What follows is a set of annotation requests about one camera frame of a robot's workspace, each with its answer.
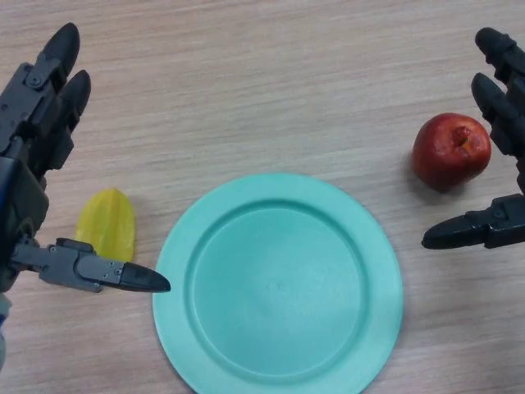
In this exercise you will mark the green round plate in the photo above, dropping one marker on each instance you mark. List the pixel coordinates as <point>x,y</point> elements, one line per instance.
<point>279,287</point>

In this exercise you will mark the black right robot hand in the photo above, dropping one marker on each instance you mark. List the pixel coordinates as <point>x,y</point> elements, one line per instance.
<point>498,106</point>

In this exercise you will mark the red apple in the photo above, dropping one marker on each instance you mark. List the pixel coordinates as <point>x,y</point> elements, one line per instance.
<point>451,152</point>

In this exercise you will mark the yellow starfruit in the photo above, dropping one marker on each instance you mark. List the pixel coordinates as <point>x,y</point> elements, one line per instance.
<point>107,223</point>

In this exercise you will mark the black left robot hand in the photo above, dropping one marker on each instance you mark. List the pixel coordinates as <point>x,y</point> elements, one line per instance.
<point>24,123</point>

